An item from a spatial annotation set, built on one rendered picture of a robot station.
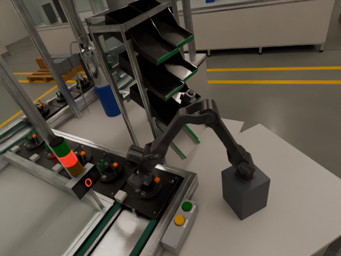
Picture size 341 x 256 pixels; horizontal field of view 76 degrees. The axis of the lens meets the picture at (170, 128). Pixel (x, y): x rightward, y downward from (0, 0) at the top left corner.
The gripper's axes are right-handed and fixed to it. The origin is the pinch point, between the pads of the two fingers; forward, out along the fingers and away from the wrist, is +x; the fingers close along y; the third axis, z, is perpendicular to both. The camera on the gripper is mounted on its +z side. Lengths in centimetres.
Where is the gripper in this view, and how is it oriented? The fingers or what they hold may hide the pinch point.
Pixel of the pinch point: (141, 172)
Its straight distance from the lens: 102.6
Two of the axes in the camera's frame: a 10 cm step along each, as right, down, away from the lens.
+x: -3.8, 5.0, 7.8
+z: -7.9, -6.1, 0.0
